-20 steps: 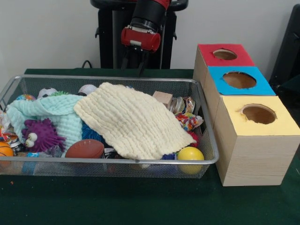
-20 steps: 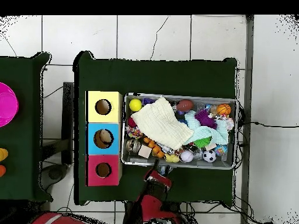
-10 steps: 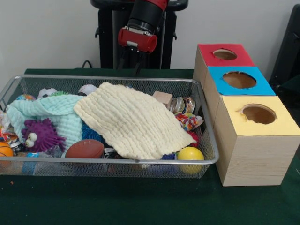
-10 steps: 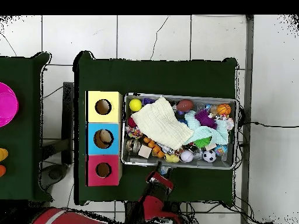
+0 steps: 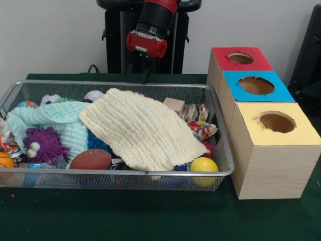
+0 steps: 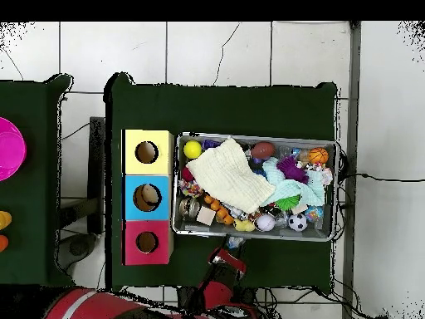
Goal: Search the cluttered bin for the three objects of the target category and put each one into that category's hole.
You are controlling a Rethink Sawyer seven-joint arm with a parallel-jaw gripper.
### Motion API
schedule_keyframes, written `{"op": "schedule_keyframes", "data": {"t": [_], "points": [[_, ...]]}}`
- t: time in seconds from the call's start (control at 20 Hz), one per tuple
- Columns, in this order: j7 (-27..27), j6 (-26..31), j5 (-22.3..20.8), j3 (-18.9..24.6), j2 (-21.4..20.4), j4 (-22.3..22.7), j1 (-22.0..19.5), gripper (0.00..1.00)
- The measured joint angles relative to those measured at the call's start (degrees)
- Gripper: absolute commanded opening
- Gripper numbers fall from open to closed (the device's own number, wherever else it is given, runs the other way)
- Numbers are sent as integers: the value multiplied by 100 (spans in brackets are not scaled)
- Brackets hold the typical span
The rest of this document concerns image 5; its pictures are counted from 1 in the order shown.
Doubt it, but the clear mesh bin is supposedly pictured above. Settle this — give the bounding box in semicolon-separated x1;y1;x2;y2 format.
0;79;235;191

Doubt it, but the dark green table cloth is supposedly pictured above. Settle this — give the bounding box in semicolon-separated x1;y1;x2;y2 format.
0;73;321;241

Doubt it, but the brown toy football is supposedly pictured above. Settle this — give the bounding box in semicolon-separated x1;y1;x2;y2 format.
69;149;112;170

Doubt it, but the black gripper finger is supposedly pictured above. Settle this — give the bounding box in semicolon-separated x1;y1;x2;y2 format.
143;56;154;84
124;51;136;77

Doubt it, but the small wooden block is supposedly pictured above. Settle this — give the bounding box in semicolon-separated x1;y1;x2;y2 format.
163;97;186;115

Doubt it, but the black chair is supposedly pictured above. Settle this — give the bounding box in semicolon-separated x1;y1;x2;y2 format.
288;5;321;101

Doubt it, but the mint green cloth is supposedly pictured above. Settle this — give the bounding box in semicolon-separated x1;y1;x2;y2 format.
6;100;91;161

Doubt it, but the orange toy basketball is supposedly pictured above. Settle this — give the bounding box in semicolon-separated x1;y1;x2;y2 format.
0;151;16;169

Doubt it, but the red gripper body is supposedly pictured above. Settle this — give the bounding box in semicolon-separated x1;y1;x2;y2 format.
125;31;169;60

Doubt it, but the colourful crinkly packet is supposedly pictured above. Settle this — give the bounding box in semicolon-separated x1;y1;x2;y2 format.
188;120;219;141

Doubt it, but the yellow ball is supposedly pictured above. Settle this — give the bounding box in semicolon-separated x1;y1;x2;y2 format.
189;157;220;187

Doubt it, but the small soccer ball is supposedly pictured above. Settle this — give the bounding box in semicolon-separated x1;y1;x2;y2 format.
39;94;61;106

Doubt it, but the cream yellow cloth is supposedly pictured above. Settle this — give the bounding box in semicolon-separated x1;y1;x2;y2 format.
79;88;210;172

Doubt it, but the purple spiky toy with eyes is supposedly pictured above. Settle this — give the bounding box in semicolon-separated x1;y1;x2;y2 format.
23;127;71;164

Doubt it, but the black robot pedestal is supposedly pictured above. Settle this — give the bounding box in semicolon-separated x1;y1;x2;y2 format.
97;0;202;75

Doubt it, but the white ball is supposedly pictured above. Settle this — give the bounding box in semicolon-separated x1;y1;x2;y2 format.
83;90;104;102

